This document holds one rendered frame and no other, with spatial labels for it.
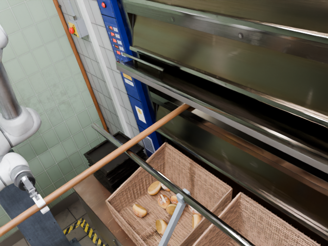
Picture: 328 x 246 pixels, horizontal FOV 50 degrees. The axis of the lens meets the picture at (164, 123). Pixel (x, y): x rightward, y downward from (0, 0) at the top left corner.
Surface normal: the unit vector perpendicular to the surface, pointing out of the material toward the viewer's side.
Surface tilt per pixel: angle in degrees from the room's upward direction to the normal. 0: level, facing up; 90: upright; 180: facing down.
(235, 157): 70
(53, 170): 90
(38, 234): 90
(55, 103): 90
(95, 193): 0
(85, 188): 0
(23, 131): 109
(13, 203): 90
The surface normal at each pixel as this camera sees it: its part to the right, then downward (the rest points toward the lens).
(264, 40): -0.76, 0.50
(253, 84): -0.79, 0.21
